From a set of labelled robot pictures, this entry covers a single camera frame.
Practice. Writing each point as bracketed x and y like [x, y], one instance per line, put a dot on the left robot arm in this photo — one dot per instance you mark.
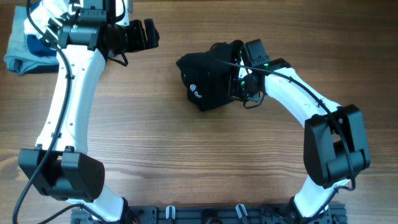
[82, 33]

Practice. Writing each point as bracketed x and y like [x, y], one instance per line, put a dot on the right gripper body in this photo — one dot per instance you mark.
[240, 87]

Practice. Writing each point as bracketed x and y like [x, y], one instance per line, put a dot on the white shirt with black print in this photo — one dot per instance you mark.
[60, 11]

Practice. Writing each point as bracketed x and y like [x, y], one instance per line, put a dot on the black polo shirt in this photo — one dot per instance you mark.
[206, 74]

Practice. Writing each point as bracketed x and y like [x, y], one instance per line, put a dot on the light blue folded garment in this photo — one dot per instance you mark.
[18, 57]

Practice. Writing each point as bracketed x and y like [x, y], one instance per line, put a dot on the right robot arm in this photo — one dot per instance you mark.
[335, 148]

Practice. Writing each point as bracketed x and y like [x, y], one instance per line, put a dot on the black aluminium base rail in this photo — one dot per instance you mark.
[268, 213]

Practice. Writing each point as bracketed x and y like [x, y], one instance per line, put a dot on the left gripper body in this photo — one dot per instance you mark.
[129, 38]

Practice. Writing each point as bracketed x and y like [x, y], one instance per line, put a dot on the dark blue folded garment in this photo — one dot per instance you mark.
[35, 43]

